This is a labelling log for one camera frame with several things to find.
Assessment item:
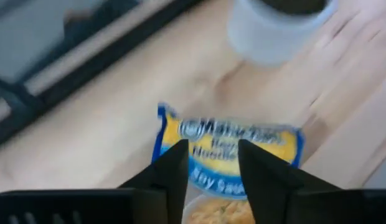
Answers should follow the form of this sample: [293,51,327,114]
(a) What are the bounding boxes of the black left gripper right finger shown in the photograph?
[238,139,342,224]

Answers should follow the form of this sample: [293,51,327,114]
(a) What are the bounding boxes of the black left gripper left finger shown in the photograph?
[118,139,189,224]

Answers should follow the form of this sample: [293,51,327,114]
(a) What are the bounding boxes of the blue yellow noodle pack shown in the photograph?
[151,102,306,224]

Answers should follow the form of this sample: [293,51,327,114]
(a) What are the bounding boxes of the snake plant in white pot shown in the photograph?
[226,0,340,68]

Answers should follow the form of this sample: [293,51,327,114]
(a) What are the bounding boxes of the black aluminium table frame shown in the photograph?
[0,0,209,150]

